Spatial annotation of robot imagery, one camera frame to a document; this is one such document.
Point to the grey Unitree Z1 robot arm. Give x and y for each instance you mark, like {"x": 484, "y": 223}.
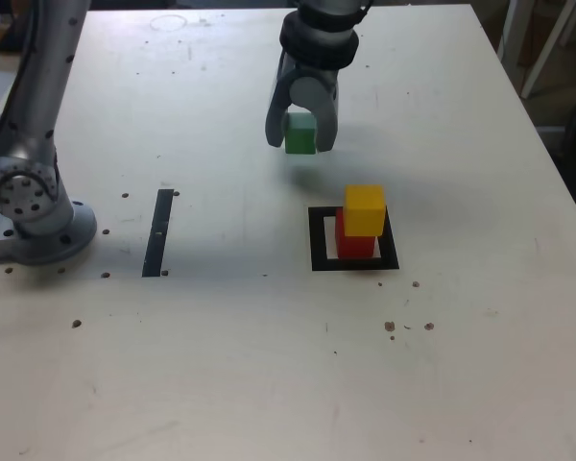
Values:
{"x": 33, "y": 96}

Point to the green cube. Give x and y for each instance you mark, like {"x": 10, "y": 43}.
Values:
{"x": 300, "y": 137}

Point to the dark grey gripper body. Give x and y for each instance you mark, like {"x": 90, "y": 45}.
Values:
{"x": 317, "y": 72}

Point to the black tape strip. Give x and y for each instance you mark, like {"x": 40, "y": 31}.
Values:
{"x": 157, "y": 235}

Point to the black tape square outline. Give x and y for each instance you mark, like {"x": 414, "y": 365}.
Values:
{"x": 317, "y": 240}

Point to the yellow cube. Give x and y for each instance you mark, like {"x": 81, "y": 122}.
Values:
{"x": 365, "y": 211}

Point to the white metal shelf frame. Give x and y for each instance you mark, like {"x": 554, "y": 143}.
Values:
{"x": 508, "y": 26}

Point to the red cube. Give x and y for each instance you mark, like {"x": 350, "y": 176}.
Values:
{"x": 357, "y": 246}

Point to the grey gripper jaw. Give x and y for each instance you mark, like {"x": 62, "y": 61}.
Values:
{"x": 328, "y": 120}
{"x": 276, "y": 120}

